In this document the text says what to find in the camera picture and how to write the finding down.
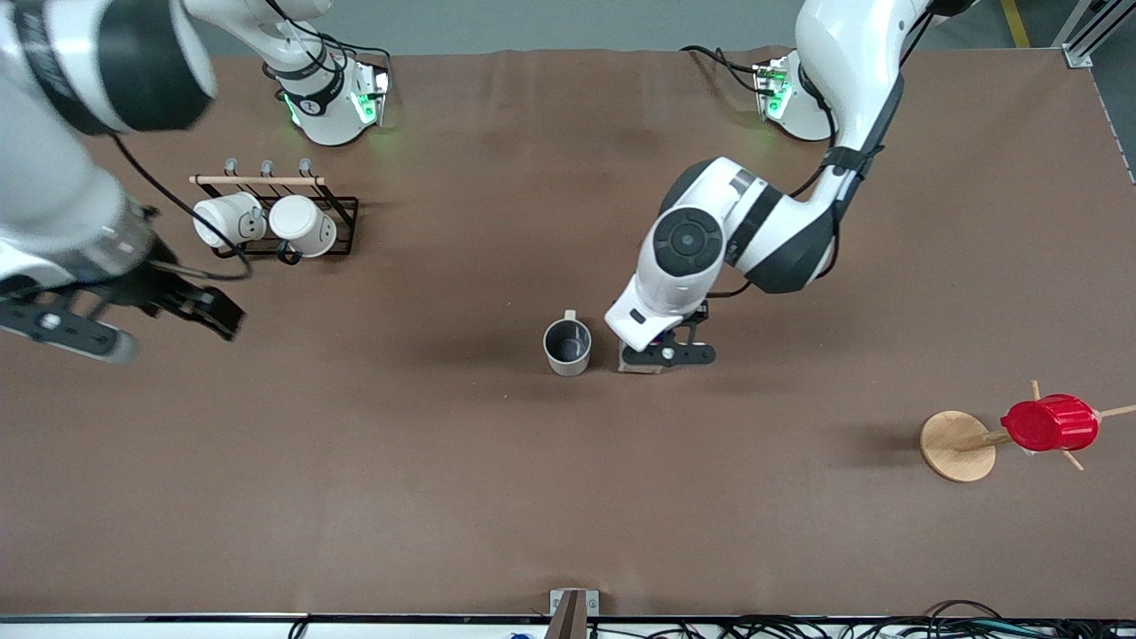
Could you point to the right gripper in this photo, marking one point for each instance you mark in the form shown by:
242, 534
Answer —
153, 288

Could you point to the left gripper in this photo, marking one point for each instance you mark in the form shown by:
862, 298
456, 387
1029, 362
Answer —
699, 315

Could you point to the grey cup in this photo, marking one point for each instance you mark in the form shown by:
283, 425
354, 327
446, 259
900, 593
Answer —
568, 346

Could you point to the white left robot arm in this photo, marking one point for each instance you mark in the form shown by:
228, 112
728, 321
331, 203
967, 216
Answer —
692, 240

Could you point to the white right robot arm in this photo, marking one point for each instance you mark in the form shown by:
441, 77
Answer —
44, 195

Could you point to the red plastic cup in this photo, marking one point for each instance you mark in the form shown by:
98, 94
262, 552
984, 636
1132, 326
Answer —
1052, 424

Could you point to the white mug with face print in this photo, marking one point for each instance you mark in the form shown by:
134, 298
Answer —
226, 218

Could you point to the plain white mug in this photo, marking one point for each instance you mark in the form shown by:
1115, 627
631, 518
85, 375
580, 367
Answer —
303, 225

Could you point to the wooden mug tree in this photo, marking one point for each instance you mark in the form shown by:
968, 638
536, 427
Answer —
954, 448

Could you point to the yellow floor tape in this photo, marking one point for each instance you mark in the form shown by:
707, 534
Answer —
1016, 22

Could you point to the metal bracket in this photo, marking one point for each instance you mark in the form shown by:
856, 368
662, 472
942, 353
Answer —
557, 600

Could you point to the dark mount post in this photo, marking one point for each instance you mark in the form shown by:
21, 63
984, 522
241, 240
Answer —
568, 621

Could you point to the aluminium profile frame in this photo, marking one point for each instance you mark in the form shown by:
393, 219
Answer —
1078, 49

